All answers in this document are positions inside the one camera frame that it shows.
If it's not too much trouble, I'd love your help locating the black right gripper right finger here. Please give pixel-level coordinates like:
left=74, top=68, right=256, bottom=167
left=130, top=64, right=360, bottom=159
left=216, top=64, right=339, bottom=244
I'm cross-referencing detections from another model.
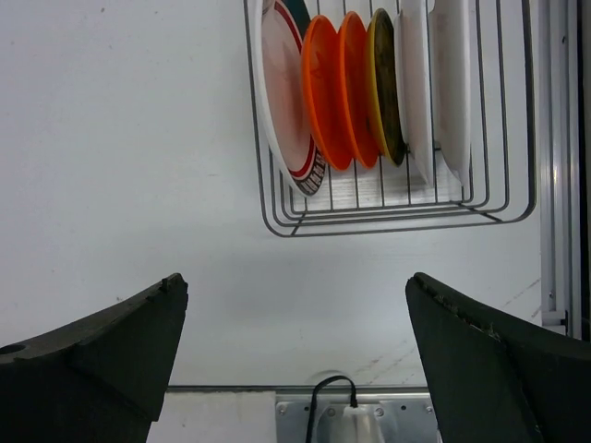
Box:
left=405, top=272, right=590, bottom=442

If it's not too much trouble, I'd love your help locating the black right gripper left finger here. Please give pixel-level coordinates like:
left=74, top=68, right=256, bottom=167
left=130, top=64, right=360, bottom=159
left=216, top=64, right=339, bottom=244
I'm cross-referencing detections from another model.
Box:
left=1, top=273, right=188, bottom=442

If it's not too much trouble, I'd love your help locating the white plate red lettering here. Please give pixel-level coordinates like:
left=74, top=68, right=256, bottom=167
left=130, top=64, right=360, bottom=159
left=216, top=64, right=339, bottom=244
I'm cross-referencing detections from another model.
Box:
left=398, top=1, right=434, bottom=186

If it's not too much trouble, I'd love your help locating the white plate green red rim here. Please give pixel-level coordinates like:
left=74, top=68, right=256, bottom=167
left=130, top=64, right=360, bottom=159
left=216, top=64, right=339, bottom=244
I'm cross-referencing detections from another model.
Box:
left=253, top=1, right=326, bottom=197

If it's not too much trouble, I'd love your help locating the plain white plate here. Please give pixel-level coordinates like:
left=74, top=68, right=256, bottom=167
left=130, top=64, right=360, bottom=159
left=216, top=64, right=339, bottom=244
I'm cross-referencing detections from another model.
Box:
left=428, top=1, right=471, bottom=186

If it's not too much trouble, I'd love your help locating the yellow rimmed dark plate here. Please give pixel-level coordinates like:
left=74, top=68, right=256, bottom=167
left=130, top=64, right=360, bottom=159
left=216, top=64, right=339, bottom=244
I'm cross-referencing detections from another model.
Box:
left=364, top=8, right=406, bottom=166

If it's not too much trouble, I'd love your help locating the orange plastic plate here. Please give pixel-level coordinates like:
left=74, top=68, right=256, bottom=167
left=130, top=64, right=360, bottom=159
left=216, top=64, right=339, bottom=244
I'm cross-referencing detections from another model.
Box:
left=337, top=11, right=379, bottom=169
left=302, top=15, right=353, bottom=171

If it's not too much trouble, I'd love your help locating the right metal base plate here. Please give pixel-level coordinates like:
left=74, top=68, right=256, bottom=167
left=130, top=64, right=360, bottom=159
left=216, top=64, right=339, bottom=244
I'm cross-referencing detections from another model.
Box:
left=276, top=389, right=442, bottom=442

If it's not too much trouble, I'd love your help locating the black base cable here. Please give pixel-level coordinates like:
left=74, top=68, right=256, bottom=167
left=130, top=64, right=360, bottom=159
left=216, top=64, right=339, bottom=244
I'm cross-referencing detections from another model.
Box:
left=304, top=376, right=360, bottom=443

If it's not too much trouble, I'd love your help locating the grey wire dish rack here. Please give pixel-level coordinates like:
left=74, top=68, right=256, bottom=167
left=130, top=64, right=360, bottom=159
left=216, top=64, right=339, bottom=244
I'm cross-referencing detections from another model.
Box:
left=244, top=1, right=537, bottom=238

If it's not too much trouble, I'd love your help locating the aluminium table edge rail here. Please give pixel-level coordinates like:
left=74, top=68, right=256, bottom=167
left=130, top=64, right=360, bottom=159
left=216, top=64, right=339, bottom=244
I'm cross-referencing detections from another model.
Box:
left=537, top=1, right=583, bottom=339

